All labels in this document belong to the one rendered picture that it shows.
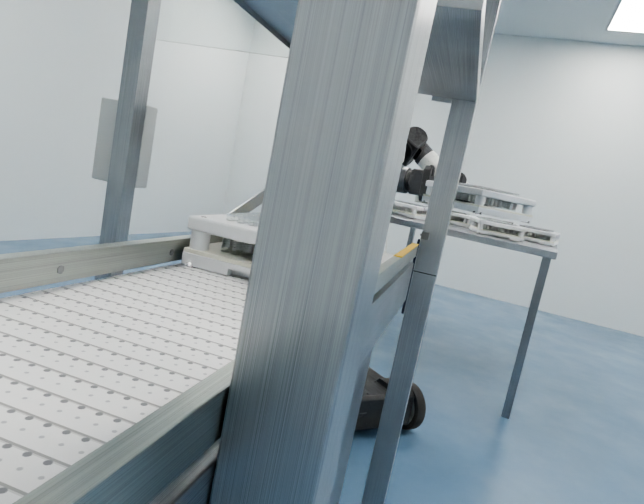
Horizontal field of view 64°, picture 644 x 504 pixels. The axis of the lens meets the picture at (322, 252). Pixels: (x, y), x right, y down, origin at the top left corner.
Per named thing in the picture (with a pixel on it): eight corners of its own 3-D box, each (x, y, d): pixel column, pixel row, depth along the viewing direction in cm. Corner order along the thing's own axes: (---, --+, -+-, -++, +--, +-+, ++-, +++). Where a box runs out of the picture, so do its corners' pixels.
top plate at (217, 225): (255, 223, 95) (257, 212, 95) (384, 252, 89) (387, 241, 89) (185, 228, 72) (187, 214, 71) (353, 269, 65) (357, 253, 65)
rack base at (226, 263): (251, 249, 96) (253, 236, 95) (378, 280, 90) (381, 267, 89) (180, 263, 72) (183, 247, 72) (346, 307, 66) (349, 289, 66)
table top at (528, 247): (412, 215, 419) (413, 211, 419) (556, 246, 376) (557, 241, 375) (342, 212, 283) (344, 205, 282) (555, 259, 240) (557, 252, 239)
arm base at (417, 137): (396, 170, 228) (384, 150, 232) (418, 165, 234) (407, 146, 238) (410, 149, 216) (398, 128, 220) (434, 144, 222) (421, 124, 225)
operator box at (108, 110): (103, 178, 173) (114, 100, 169) (147, 188, 168) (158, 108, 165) (90, 178, 167) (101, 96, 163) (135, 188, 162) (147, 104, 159)
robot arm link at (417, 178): (437, 167, 174) (404, 162, 180) (429, 163, 166) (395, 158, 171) (429, 203, 176) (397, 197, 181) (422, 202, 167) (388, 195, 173)
